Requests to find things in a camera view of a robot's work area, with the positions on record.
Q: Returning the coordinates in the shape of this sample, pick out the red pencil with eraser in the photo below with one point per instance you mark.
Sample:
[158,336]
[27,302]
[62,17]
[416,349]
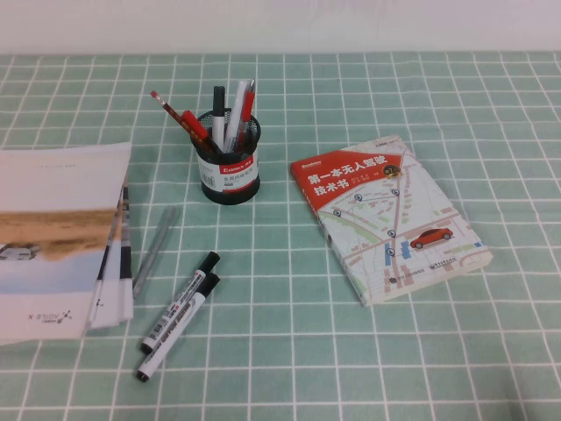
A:
[168,109]

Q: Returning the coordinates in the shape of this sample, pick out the grey pen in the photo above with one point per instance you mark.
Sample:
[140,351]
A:
[153,254]

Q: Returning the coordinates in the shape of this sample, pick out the white pen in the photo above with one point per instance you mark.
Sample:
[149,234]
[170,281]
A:
[236,109]

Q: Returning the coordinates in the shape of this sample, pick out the AgileX brochure desert cover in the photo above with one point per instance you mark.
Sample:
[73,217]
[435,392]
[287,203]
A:
[52,197]

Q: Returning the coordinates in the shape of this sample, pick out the white whiteboard marker black cap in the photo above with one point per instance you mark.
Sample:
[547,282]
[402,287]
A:
[173,333]
[174,309]

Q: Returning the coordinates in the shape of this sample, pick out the red white map cover book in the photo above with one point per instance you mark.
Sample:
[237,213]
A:
[394,219]

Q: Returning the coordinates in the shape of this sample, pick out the red gel pen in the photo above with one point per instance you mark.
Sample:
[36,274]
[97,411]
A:
[248,105]

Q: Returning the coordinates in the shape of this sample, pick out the red capped pen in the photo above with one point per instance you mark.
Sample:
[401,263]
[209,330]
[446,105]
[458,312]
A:
[195,125]

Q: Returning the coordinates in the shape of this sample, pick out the black mesh pen holder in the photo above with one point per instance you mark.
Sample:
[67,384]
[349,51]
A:
[230,198]

